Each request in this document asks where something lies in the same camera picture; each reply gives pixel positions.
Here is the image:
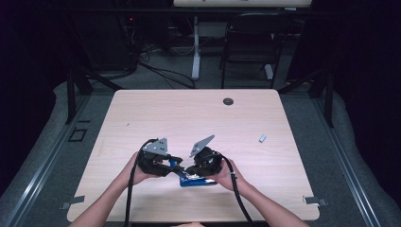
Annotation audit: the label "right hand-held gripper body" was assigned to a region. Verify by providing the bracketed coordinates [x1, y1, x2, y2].
[188, 134, 224, 177]

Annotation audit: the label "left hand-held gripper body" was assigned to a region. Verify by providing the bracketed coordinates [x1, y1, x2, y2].
[137, 137, 173, 178]

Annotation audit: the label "blue stapler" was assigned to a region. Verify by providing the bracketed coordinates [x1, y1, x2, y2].
[169, 159, 218, 187]

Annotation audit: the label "person's left hand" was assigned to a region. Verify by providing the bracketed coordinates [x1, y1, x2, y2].
[121, 152, 159, 187]

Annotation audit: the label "person's right hand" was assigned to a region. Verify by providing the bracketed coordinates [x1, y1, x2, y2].
[206, 159, 249, 192]

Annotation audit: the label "person's knee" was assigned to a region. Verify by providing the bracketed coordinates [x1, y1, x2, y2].
[171, 221, 206, 227]

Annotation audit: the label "white desk leg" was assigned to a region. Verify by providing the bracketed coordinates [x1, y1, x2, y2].
[191, 15, 201, 81]

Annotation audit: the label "black metal stand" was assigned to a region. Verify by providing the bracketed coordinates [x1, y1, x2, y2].
[64, 67, 124, 126]
[277, 69, 335, 129]

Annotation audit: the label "black folding chair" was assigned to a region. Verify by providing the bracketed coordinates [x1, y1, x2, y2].
[219, 12, 292, 90]

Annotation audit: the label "left hand-held gripper black cable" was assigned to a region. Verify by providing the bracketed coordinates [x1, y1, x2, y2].
[124, 138, 159, 227]

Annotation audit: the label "hand-held gripper black cable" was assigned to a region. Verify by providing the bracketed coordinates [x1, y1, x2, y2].
[216, 152, 253, 226]
[124, 138, 159, 227]

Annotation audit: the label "right hand-held gripper black cable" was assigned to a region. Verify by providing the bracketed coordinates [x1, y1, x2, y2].
[216, 152, 253, 226]

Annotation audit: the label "black floor cables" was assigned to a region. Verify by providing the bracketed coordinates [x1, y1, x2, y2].
[138, 44, 197, 90]

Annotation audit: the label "grey metal floor rail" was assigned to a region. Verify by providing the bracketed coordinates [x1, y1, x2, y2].
[310, 94, 383, 227]
[0, 94, 91, 227]

